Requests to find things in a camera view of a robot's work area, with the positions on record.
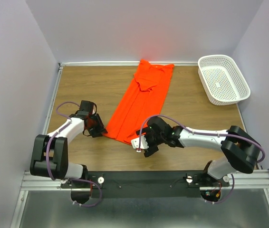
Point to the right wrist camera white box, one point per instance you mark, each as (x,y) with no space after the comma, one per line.
(139,143)

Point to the orange t shirt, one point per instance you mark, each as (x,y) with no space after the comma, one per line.
(144,97)

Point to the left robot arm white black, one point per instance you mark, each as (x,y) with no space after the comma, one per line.
(50,151)

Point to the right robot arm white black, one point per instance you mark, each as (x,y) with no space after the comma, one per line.
(241,151)

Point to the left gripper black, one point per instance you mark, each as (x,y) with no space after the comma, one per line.
(100,128)

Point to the white perforated plastic basket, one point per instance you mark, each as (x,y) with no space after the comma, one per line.
(222,80)

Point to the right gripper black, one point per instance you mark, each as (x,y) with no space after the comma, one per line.
(151,149)

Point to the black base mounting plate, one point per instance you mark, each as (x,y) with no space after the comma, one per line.
(145,184)

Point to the aluminium frame rail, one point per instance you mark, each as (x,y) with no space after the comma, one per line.
(259,179)

